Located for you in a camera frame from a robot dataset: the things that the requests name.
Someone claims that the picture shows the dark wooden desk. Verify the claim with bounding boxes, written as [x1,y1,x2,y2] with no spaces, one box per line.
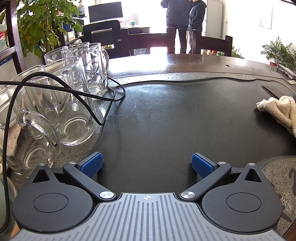
[120,26,151,35]

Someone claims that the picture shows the black computer monitor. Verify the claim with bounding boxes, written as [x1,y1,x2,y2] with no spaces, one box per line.
[88,1,124,24]

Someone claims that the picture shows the large middle glass mug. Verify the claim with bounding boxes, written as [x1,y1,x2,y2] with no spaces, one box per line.
[0,42,110,175]

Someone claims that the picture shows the dark storage shelf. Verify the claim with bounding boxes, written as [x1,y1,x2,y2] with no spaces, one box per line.
[57,16,86,46]

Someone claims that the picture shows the silver refrigerator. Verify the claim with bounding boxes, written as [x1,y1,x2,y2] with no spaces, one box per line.
[204,0,224,38]

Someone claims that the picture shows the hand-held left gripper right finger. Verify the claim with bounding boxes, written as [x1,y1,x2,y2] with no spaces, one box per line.
[179,152,264,202]

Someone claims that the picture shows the black braided cable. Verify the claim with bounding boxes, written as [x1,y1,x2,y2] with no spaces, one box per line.
[0,72,126,234]

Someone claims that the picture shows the green palm plant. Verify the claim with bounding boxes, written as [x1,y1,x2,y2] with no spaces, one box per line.
[261,37,296,71]

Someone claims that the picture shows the large leafy potted tree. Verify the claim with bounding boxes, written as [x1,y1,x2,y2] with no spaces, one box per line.
[16,0,83,59]

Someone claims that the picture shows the small green potted plant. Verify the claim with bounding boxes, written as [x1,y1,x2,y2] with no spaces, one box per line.
[231,46,245,59]

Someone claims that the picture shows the cream terry towel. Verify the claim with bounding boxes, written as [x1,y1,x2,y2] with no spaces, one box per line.
[255,95,296,138]

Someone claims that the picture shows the grey stone tea tray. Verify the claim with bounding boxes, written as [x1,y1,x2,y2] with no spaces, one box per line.
[9,72,296,239]

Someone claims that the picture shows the grey folded cloth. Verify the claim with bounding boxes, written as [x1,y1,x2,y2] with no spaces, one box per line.
[277,63,296,82]

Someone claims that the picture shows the dark wooden chair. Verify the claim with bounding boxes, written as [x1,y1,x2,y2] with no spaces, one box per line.
[192,29,233,57]
[5,0,28,73]
[120,27,176,57]

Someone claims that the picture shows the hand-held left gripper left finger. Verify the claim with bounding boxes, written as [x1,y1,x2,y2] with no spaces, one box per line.
[31,152,117,202]

